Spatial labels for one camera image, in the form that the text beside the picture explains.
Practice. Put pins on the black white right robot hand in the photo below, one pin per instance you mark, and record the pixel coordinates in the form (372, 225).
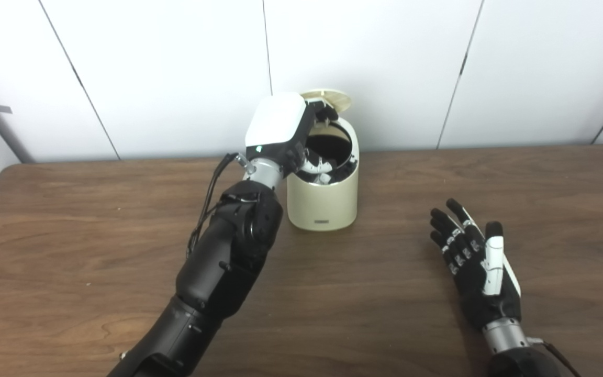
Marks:
(482, 283)

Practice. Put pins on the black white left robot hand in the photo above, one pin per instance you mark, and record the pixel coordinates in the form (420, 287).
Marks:
(275, 120)

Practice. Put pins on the round cream bin lid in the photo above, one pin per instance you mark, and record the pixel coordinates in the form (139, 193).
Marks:
(335, 98)

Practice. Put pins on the cream lidded trash bin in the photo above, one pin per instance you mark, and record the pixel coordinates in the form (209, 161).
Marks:
(322, 204)

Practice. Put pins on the small grey wall tag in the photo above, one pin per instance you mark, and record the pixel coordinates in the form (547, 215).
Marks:
(3, 109)

